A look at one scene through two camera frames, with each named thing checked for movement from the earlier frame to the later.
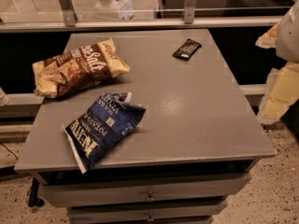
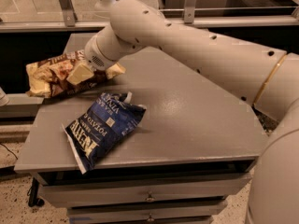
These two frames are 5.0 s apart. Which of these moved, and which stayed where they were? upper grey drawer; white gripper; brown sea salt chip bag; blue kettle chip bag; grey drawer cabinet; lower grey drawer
Moved: brown sea salt chip bag; white gripper
Stayed: blue kettle chip bag; upper grey drawer; lower grey drawer; grey drawer cabinet
